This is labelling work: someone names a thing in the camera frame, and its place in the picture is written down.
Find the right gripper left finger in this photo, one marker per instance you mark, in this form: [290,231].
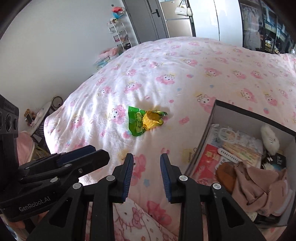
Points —
[87,209]

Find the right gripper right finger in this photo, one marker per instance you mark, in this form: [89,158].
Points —
[226,220]

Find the pink fabric underwear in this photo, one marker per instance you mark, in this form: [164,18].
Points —
[266,192]

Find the brown wooden comb with tassel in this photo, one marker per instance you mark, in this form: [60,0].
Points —
[226,176]

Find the white plush cat toy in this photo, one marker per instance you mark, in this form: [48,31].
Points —
[270,140]

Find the clear cartoon phone case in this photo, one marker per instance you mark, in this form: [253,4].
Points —
[228,135]

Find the left hand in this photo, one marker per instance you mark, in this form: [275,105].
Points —
[21,224]

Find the red lucky booklet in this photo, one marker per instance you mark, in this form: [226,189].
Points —
[206,168]

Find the black cardboard storage box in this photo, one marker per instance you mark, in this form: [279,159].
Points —
[227,115]

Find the orange babi sticker card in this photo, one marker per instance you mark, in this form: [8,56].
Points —
[248,156]

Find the green yellow snack wrapper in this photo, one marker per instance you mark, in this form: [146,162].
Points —
[140,120]

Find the black screen protector box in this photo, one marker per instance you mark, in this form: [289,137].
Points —
[276,162]

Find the pink cartoon print bedsheet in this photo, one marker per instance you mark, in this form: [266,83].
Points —
[181,76]

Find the grey door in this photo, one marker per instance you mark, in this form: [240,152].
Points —
[147,19]

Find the white handbag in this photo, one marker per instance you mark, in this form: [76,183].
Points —
[183,8]

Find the dark display shelf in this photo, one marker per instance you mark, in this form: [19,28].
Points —
[262,29]

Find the white wardrobe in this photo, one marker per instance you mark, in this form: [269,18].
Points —
[217,20]

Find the white wire shelf rack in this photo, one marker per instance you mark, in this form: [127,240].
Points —
[117,28]

